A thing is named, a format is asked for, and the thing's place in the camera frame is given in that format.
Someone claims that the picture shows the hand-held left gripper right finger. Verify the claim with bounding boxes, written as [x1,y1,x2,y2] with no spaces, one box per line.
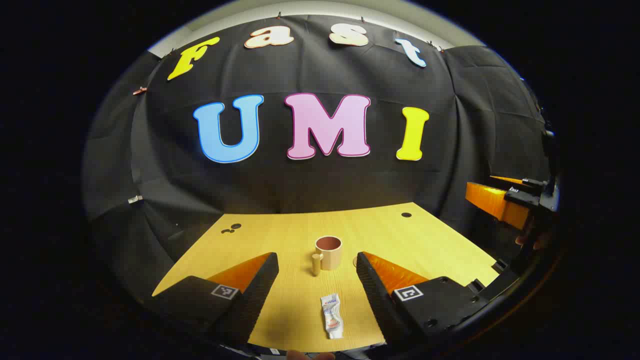
[356,251,495,351]

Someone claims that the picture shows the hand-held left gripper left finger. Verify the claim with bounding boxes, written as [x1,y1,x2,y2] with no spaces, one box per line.
[145,252,280,347]

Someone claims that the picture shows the white toothpaste tube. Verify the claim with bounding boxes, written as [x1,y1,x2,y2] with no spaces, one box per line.
[320,293,345,340]

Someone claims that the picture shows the beige cup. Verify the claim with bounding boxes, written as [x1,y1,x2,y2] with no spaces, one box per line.
[311,235,343,277]

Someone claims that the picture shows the wooden desktop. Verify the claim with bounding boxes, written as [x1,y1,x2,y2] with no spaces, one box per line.
[151,202,501,353]

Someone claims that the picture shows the black backdrop cloth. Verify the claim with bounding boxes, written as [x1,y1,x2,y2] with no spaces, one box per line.
[82,14,553,301]

